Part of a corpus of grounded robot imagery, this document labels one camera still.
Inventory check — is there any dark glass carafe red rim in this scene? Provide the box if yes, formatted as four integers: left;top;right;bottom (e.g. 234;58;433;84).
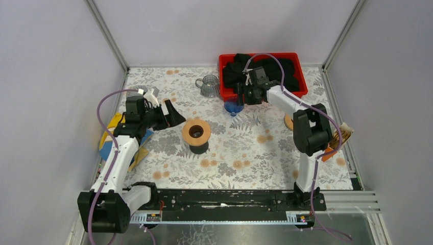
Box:
189;142;209;155

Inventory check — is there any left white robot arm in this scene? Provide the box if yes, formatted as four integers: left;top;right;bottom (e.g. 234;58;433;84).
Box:
77;96;186;233

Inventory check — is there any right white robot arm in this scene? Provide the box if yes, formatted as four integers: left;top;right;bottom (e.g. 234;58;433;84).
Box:
237;67;332;210

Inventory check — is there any red plastic bin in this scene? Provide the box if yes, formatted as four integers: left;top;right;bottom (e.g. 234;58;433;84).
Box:
219;53;308;101

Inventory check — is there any black cloth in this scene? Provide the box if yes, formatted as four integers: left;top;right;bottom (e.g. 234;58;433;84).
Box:
222;54;300;92

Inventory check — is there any yellow blue cartoon book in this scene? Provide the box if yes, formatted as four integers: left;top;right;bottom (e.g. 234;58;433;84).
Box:
99;113;154;172

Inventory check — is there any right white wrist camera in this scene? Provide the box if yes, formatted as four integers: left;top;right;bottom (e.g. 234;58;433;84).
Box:
244;69;254;86

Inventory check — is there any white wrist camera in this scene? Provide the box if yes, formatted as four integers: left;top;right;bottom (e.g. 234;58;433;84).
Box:
137;88;159;108
244;69;254;86

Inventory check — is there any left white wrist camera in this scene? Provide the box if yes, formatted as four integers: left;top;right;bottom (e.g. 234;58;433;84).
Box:
137;88;159;108

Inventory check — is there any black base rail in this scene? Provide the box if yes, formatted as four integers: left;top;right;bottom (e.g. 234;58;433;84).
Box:
138;189;327;223

